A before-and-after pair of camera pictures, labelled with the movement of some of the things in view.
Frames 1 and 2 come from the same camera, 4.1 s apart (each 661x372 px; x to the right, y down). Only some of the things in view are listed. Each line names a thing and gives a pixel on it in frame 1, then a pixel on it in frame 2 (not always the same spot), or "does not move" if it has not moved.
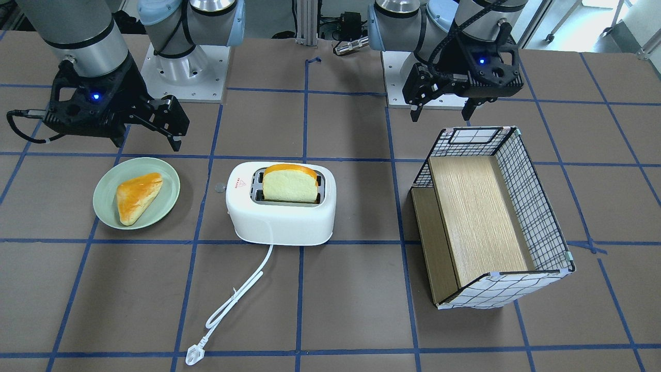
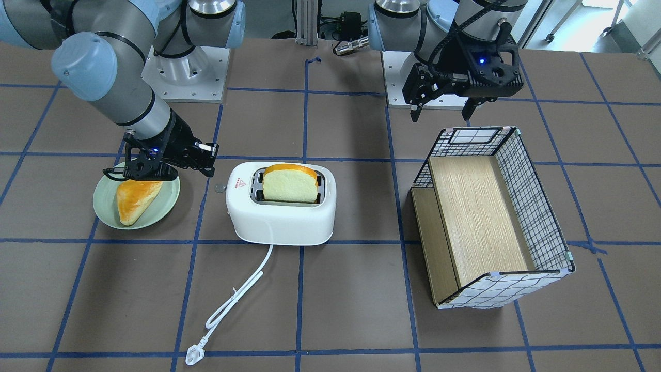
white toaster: (259, 223) does not move
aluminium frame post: (307, 15) does not move
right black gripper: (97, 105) -> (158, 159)
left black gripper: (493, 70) does not move
